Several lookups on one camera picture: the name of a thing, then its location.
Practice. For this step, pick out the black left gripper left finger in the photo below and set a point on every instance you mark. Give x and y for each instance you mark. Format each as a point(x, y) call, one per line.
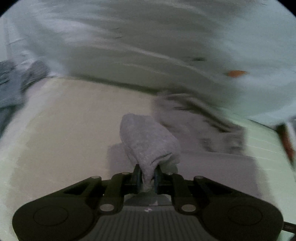
point(107, 195)

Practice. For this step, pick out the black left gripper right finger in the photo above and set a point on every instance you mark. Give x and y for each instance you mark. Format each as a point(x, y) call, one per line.
point(186, 195)

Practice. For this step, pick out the grey cloth garment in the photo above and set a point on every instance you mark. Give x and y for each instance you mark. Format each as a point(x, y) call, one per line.
point(185, 135)

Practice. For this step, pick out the stack of folded clothes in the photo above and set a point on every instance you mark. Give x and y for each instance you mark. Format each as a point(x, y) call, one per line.
point(286, 140)

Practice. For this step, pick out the blue-grey crumpled garment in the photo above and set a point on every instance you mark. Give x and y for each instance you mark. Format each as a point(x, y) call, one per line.
point(14, 84)

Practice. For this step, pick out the light blue carrot-print bedsheet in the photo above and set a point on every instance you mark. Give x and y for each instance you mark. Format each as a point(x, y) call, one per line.
point(239, 55)

